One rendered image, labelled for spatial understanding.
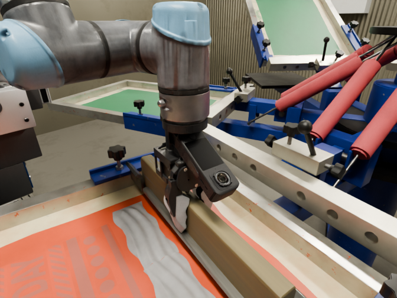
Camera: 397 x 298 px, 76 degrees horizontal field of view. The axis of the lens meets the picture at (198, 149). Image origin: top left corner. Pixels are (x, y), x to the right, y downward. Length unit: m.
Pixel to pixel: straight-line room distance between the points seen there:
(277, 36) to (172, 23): 1.45
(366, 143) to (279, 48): 1.04
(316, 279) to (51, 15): 0.53
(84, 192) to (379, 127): 0.73
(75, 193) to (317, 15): 1.82
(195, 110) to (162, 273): 0.28
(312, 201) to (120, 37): 0.45
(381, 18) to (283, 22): 2.38
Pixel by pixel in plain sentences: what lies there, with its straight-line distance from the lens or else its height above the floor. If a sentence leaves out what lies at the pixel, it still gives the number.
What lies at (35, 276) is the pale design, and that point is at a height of 0.95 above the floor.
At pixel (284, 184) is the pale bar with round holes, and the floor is 1.02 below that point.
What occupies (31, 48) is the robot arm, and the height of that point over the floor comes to 1.31.
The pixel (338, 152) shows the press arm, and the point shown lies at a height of 1.04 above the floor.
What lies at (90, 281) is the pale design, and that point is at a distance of 0.51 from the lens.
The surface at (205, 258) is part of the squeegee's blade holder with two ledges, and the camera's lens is 0.45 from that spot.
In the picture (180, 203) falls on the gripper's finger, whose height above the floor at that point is 1.07.
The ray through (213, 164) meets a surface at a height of 1.15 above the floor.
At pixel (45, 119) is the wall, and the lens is 3.93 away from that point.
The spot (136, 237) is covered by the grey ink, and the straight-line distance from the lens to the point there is 0.54.
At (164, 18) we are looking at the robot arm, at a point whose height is 1.34.
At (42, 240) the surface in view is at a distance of 0.61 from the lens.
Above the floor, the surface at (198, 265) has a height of 0.95.
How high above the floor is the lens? 1.34
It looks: 27 degrees down
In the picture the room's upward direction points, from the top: straight up
